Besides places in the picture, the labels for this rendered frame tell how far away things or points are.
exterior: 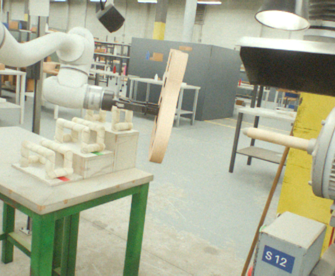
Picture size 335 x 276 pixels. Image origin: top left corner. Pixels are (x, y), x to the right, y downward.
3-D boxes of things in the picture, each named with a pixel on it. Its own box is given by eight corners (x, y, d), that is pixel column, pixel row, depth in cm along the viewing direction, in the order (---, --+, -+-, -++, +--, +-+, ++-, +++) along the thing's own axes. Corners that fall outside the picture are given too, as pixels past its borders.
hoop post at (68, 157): (73, 175, 145) (74, 152, 143) (66, 176, 142) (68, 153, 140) (67, 172, 146) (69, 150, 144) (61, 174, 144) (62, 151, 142)
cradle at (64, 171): (74, 174, 144) (75, 167, 143) (50, 180, 135) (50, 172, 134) (69, 172, 146) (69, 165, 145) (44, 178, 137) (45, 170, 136)
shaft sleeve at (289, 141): (308, 142, 100) (306, 153, 101) (312, 139, 102) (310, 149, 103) (247, 128, 110) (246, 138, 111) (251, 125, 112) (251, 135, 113)
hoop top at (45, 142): (74, 156, 143) (74, 148, 142) (67, 157, 140) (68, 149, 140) (44, 144, 154) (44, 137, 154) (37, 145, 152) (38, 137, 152)
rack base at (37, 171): (84, 179, 145) (84, 176, 145) (51, 187, 133) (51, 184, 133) (42, 161, 160) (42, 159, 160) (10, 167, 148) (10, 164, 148)
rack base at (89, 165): (113, 172, 158) (115, 151, 156) (83, 179, 144) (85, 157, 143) (72, 156, 173) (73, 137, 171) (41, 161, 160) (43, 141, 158)
